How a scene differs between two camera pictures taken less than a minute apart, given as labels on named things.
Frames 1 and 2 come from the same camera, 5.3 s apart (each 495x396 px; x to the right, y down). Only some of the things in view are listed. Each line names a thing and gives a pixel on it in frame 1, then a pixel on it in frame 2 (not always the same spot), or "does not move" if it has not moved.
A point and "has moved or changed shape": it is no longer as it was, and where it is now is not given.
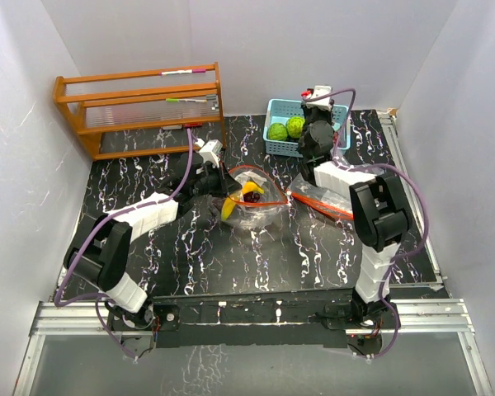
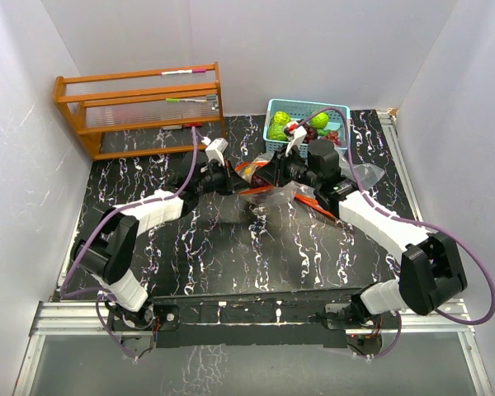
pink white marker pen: x=182 y=72 does not move
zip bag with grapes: x=261 y=202 has moved or changed shape
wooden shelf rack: x=97 y=104 does not move
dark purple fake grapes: x=251 y=197 to x=257 y=181
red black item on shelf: x=181 y=126 does not move
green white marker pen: x=194 y=101 does not move
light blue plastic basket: x=278 y=111 does not move
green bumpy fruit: x=276 y=132 does not move
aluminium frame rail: x=419 y=316 does not move
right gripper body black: x=311 y=117 to x=292 y=168
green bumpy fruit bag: x=294 y=125 has moved or changed shape
